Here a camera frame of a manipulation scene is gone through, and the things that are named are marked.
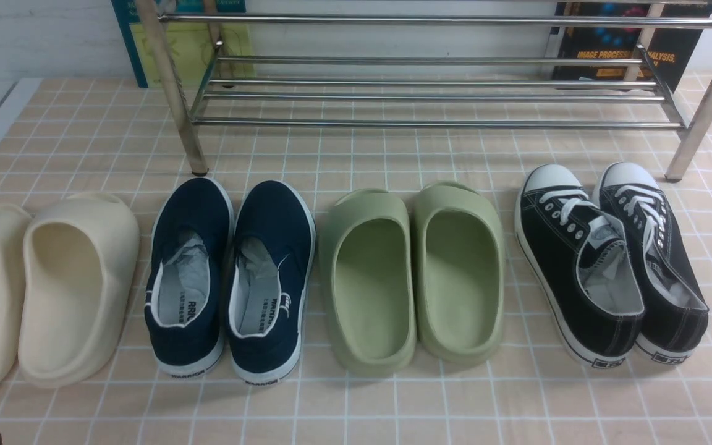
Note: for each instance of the black sneaker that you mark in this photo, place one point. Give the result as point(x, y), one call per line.
point(676, 314)
point(582, 260)

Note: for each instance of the steel shoe rack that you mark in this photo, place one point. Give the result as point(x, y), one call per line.
point(642, 84)

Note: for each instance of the green slipper left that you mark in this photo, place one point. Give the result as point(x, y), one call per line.
point(364, 254)

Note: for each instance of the green slipper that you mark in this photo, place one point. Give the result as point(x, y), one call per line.
point(364, 254)
point(459, 271)

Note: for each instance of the navy canvas shoe right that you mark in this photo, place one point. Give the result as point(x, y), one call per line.
point(272, 255)

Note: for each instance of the navy canvas shoe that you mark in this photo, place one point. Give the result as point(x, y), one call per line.
point(272, 255)
point(184, 291)

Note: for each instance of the green slipper right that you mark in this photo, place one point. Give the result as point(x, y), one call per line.
point(459, 271)

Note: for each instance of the navy canvas shoe left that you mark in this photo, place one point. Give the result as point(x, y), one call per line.
point(184, 291)

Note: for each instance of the teal yellow book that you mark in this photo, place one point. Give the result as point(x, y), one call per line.
point(189, 44)

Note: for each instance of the cream slipper right one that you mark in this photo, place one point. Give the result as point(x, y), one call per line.
point(80, 256)

